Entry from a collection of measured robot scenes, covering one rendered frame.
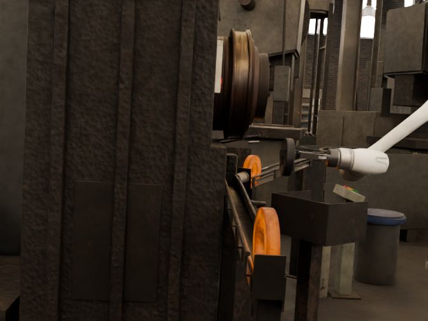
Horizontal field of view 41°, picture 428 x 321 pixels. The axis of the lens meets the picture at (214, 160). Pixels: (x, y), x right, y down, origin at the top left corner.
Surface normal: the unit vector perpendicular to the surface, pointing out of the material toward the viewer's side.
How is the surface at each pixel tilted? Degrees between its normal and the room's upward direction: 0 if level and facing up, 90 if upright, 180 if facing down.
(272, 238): 68
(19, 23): 90
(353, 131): 90
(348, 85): 90
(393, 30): 92
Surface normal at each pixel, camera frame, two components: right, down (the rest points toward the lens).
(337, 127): -0.92, -0.02
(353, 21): 0.05, 0.09
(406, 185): 0.31, 0.10
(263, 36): -0.19, 0.07
